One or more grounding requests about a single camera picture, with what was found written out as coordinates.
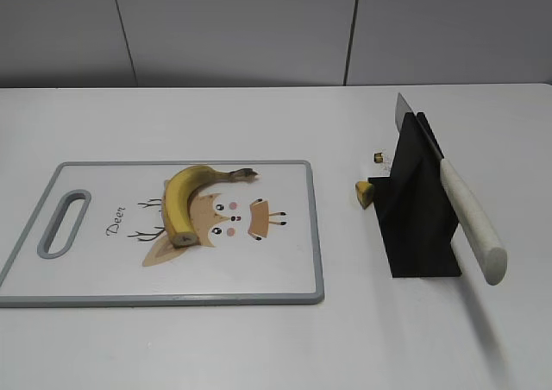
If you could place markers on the yellow banana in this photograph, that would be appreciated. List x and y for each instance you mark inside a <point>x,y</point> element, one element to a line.
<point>181,188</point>

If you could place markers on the white handled kitchen knife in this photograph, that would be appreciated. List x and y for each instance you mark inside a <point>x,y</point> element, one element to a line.
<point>483,239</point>

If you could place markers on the large banana end piece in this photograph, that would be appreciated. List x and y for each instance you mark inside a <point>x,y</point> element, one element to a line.
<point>365,193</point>

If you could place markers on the small banana bit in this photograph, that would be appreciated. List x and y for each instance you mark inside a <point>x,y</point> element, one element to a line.
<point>378,158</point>

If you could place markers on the black knife stand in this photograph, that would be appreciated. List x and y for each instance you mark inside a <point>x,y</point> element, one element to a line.
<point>416,218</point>

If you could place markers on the white deer cutting board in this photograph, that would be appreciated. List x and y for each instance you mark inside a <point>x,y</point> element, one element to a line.
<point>96,238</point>

